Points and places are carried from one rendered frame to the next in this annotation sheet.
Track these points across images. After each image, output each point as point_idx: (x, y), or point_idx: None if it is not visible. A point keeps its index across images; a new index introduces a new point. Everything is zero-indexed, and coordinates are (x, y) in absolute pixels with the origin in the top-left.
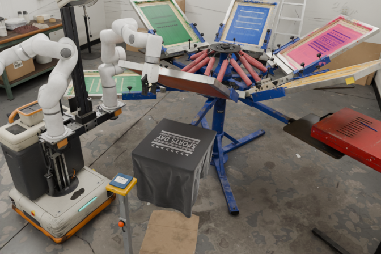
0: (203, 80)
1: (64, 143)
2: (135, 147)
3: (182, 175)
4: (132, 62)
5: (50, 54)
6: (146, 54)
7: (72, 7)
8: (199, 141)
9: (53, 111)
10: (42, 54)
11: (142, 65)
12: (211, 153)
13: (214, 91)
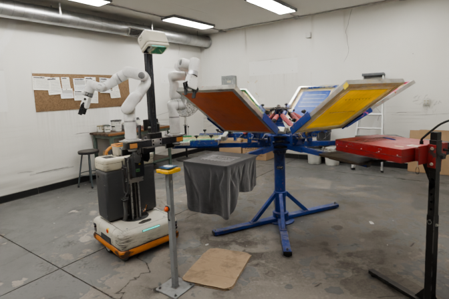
0: (228, 87)
1: (134, 146)
2: None
3: (218, 173)
4: None
5: (131, 75)
6: (188, 69)
7: (152, 56)
8: (240, 157)
9: (129, 119)
10: (127, 75)
11: None
12: (252, 174)
13: (247, 111)
